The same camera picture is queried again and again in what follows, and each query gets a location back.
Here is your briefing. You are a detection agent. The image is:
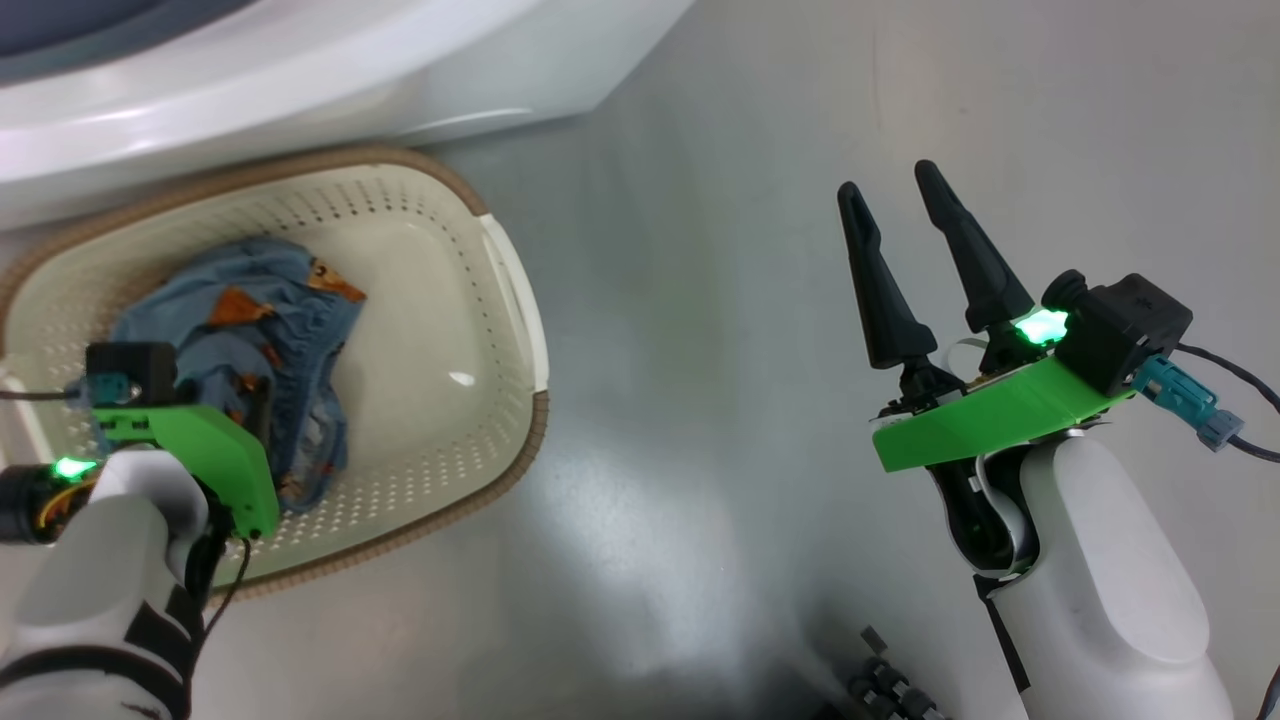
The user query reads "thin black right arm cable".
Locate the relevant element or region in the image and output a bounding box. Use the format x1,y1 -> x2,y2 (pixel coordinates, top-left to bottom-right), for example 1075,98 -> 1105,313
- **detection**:
1174,342 -> 1280,464

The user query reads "teal right camera cable connector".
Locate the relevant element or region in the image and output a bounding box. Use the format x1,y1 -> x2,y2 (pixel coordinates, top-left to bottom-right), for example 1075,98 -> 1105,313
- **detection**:
1134,356 -> 1247,452

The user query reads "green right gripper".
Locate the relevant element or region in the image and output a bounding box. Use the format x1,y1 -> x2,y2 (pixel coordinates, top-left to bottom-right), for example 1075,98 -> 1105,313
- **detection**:
836,159 -> 1138,579

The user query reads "teal left camera cable connector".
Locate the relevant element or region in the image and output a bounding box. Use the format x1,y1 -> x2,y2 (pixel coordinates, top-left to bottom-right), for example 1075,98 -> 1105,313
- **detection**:
67,371 -> 138,407

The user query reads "cream perforated laundry basket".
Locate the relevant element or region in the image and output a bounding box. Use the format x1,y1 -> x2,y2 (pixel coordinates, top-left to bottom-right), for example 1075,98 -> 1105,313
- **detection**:
0,144 -> 552,602

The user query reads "teal camera cable connector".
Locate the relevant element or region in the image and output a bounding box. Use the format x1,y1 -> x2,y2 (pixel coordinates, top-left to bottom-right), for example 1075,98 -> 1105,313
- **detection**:
1134,356 -> 1247,452
67,371 -> 138,407

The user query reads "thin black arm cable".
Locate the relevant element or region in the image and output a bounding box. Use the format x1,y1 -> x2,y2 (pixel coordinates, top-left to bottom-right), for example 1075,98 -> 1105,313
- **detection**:
1174,342 -> 1280,464
203,538 -> 253,643

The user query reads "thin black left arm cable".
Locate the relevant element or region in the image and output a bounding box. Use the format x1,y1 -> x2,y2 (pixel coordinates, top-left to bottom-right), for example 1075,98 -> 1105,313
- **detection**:
203,538 -> 253,643

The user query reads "white front-load washing machine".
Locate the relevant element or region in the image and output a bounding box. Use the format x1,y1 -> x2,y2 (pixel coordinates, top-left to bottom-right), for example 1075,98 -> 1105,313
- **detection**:
0,0 -> 697,233

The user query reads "blue bear print garment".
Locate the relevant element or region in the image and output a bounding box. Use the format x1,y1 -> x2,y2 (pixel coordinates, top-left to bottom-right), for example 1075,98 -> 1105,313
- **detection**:
107,234 -> 368,514

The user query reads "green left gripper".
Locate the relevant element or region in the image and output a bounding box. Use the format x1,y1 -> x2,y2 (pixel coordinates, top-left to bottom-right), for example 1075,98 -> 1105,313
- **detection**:
91,376 -> 282,542

